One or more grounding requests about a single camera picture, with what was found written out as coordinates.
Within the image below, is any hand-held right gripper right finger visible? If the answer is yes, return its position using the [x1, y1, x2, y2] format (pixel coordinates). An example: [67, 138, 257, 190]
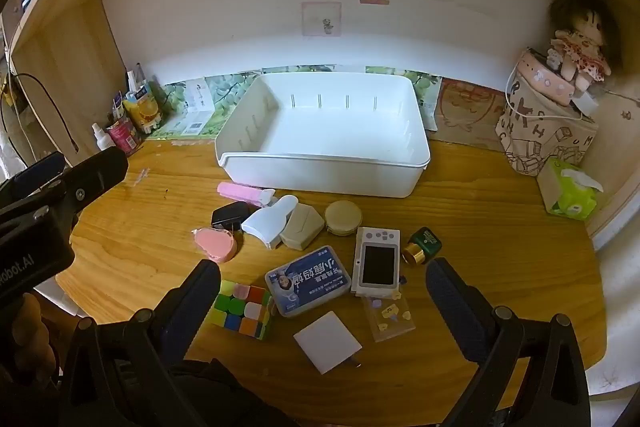
[425, 257, 592, 427]

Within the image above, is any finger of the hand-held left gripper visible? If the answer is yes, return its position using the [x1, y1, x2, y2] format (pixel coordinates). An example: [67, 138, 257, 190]
[49, 148, 129, 233]
[0, 151, 67, 208]

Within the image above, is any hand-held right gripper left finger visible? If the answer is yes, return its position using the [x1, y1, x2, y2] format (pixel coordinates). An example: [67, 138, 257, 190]
[59, 258, 222, 427]

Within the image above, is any colourful puzzle cube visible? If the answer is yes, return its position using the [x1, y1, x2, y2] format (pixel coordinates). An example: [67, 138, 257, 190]
[212, 279, 276, 342]

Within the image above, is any clear card sleeve with stickers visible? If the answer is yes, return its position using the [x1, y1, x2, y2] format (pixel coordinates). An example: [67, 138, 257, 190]
[361, 292, 417, 344]

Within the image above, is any dark green plug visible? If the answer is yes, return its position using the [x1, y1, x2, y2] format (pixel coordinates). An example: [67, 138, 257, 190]
[402, 227, 443, 267]

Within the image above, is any black charger plug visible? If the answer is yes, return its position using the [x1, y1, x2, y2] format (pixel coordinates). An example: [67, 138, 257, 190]
[211, 201, 252, 233]

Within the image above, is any white handheld game console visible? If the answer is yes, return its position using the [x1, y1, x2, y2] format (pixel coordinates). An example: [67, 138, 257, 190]
[351, 226, 402, 299]

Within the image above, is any pink ribbed hair roller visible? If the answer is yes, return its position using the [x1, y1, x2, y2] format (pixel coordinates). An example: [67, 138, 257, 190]
[217, 181, 277, 208]

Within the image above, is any beige plastic box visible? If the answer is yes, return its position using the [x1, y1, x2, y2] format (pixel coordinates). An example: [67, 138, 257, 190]
[279, 203, 326, 251]

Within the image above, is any white square charger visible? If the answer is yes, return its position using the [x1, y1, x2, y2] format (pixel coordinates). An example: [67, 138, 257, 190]
[293, 311, 363, 375]

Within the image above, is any round gold compact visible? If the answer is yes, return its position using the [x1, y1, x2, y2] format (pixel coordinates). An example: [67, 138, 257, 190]
[324, 200, 363, 238]

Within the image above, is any white plastic storage bin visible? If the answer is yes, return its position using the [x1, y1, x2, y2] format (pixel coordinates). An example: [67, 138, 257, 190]
[215, 72, 432, 198]

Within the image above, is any person's left hand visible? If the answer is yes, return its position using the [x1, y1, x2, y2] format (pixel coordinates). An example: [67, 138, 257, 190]
[0, 292, 60, 388]

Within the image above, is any white spray bottle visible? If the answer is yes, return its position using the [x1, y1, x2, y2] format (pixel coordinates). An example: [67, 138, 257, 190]
[91, 123, 117, 152]

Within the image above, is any pink can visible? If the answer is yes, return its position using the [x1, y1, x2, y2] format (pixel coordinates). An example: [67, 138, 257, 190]
[107, 117, 141, 155]

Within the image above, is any white tube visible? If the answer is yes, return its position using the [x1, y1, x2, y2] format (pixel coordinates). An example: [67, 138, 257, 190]
[125, 63, 148, 95]

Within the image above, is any white cardboard box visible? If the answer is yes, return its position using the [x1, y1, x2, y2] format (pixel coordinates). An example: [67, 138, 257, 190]
[170, 77, 216, 136]

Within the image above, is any grape printed mat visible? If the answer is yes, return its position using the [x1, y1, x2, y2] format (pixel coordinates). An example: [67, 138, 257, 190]
[150, 64, 443, 138]

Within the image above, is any green tissue pack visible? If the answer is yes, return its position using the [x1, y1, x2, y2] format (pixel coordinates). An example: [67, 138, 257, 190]
[537, 157, 604, 221]

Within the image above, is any letter-printed fabric bag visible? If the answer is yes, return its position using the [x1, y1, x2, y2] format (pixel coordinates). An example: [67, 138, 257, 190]
[495, 72, 599, 172]

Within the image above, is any brown cartoon printed mat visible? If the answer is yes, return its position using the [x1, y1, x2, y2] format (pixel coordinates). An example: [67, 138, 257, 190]
[435, 77, 511, 142]

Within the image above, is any pink round box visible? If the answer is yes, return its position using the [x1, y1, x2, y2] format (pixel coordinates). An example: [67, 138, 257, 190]
[517, 49, 583, 106]

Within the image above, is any white power adapter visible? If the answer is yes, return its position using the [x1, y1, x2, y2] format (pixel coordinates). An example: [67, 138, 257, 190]
[575, 89, 603, 118]

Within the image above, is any brown-haired cloth doll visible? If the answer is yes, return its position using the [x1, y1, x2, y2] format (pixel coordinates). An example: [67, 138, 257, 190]
[547, 0, 623, 94]

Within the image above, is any black cable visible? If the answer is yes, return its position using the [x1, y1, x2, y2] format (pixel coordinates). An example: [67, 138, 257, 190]
[0, 73, 81, 152]

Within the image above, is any white cable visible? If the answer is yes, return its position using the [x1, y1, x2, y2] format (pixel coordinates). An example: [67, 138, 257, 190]
[504, 57, 586, 124]

